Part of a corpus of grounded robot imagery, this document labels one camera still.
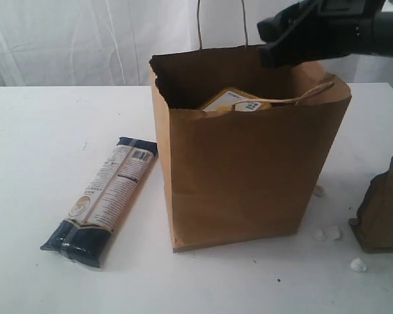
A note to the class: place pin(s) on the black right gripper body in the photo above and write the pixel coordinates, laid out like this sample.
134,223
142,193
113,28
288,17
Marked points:
335,29

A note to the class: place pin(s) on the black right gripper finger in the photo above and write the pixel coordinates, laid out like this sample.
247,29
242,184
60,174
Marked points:
291,47
270,29

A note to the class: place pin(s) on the yellow juice bottle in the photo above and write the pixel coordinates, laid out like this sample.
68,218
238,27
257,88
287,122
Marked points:
224,100

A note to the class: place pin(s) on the brown paper shopping bag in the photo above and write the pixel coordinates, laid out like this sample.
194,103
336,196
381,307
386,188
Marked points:
235,176

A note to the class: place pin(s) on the brown kraft paper pouch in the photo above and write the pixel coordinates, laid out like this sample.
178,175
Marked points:
373,225

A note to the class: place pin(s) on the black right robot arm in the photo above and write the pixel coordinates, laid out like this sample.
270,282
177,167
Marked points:
382,27

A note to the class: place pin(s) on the white crumb behind bag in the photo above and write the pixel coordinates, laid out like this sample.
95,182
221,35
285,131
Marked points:
319,191

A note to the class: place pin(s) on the white crumb beside bag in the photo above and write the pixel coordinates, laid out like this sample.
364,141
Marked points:
319,235

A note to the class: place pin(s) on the white crumb front right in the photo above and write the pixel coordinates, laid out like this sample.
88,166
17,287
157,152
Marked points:
358,265

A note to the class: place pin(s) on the white backdrop curtain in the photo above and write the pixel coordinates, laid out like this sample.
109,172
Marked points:
110,43

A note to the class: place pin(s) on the blue spaghetti pasta packet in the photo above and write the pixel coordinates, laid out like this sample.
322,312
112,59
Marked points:
83,235

